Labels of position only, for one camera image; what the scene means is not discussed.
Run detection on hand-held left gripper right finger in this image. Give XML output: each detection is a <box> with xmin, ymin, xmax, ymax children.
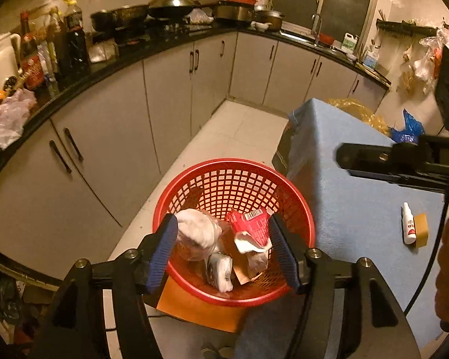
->
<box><xmin>268</xmin><ymin>213</ymin><xmax>422</xmax><ymax>359</ymax></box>

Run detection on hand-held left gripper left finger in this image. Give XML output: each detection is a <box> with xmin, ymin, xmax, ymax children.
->
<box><xmin>28</xmin><ymin>213</ymin><xmax>179</xmax><ymax>359</ymax></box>

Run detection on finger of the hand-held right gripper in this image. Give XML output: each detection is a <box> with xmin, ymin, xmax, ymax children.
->
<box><xmin>336</xmin><ymin>142</ymin><xmax>428</xmax><ymax>176</ymax></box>
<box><xmin>348</xmin><ymin>165</ymin><xmax>449</xmax><ymax>196</ymax></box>

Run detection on red and white carton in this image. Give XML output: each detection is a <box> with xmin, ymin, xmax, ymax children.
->
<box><xmin>224</xmin><ymin>209</ymin><xmax>274</xmax><ymax>270</ymax></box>

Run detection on white tissue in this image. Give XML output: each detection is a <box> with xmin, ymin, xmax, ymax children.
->
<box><xmin>174</xmin><ymin>209</ymin><xmax>231</xmax><ymax>263</ymax></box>

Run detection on small white packet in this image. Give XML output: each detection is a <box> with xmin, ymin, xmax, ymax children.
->
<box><xmin>206</xmin><ymin>252</ymin><xmax>235</xmax><ymax>293</ymax></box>

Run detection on red plastic basket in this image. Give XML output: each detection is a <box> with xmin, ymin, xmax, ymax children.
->
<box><xmin>152</xmin><ymin>159</ymin><xmax>317</xmax><ymax>308</ymax></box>

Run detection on hanging plastic bags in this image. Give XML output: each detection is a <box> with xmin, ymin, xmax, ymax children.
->
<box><xmin>401</xmin><ymin>26</ymin><xmax>449</xmax><ymax>95</ymax></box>

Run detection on blue plastic bag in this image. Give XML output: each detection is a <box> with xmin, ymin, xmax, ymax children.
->
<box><xmin>388</xmin><ymin>108</ymin><xmax>426</xmax><ymax>145</ymax></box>

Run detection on small white bottle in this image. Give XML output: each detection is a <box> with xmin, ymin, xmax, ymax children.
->
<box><xmin>401</xmin><ymin>202</ymin><xmax>417</xmax><ymax>246</ymax></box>

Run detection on yellow plastic bag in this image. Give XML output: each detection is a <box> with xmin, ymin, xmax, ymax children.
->
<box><xmin>327</xmin><ymin>98</ymin><xmax>392</xmax><ymax>136</ymax></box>

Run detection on yellow sponge block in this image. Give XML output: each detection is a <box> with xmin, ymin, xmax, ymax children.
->
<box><xmin>412</xmin><ymin>212</ymin><xmax>430</xmax><ymax>248</ymax></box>

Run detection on blue tablecloth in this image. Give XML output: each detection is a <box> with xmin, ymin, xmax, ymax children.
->
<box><xmin>233</xmin><ymin>98</ymin><xmax>449</xmax><ymax>359</ymax></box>

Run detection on blue detergent bottle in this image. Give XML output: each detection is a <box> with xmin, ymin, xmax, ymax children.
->
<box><xmin>362</xmin><ymin>46</ymin><xmax>381</xmax><ymax>70</ymax></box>

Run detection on white jug green label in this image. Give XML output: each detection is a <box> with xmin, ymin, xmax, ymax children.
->
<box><xmin>340</xmin><ymin>32</ymin><xmax>356</xmax><ymax>54</ymax></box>

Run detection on white base cabinets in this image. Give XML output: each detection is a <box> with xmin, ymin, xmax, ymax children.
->
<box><xmin>0</xmin><ymin>31</ymin><xmax>390</xmax><ymax>282</ymax></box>

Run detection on steel faucet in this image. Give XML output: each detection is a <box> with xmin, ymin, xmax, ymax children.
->
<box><xmin>310</xmin><ymin>13</ymin><xmax>323</xmax><ymax>46</ymax></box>

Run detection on dark window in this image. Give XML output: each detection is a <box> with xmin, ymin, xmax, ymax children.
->
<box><xmin>271</xmin><ymin>0</ymin><xmax>379</xmax><ymax>46</ymax></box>

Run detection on steel pot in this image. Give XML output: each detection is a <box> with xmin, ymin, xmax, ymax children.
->
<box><xmin>252</xmin><ymin>5</ymin><xmax>285</xmax><ymax>31</ymax></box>
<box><xmin>213</xmin><ymin>2</ymin><xmax>255</xmax><ymax>22</ymax></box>

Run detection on black kitchen countertop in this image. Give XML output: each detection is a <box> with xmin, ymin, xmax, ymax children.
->
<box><xmin>0</xmin><ymin>2</ymin><xmax>392</xmax><ymax>195</ymax></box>

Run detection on crumpled clear plastic bag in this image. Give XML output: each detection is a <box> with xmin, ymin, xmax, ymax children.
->
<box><xmin>0</xmin><ymin>89</ymin><xmax>38</xmax><ymax>158</ymax></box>

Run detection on white plastic bag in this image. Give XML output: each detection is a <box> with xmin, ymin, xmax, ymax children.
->
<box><xmin>187</xmin><ymin>7</ymin><xmax>214</xmax><ymax>24</ymax></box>

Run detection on row of condiment bottles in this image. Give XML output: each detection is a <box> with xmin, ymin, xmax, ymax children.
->
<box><xmin>19</xmin><ymin>0</ymin><xmax>92</xmax><ymax>91</ymax></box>

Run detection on dark wok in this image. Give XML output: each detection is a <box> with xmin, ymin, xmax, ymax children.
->
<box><xmin>90</xmin><ymin>5</ymin><xmax>151</xmax><ymax>33</ymax></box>

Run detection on wok with steel lid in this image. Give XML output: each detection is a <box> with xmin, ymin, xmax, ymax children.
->
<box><xmin>147</xmin><ymin>0</ymin><xmax>196</xmax><ymax>20</ymax></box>

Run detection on white electric kettle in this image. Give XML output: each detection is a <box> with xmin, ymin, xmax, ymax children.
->
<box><xmin>0</xmin><ymin>32</ymin><xmax>23</xmax><ymax>98</ymax></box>

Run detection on black wall rack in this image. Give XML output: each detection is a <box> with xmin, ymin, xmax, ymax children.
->
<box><xmin>376</xmin><ymin>19</ymin><xmax>439</xmax><ymax>39</ymax></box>

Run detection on black cable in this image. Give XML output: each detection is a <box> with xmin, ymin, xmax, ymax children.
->
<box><xmin>402</xmin><ymin>190</ymin><xmax>449</xmax><ymax>317</ymax></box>

